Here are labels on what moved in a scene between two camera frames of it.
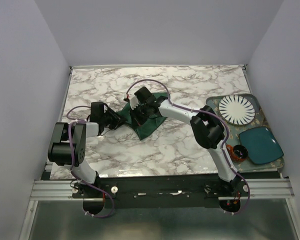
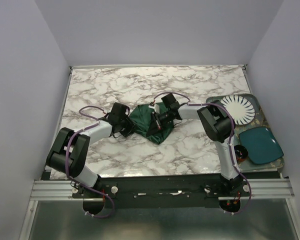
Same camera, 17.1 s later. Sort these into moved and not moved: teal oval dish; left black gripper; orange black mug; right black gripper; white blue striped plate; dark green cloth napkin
Moved: left black gripper; right black gripper; dark green cloth napkin
Not moved: teal oval dish; white blue striped plate; orange black mug
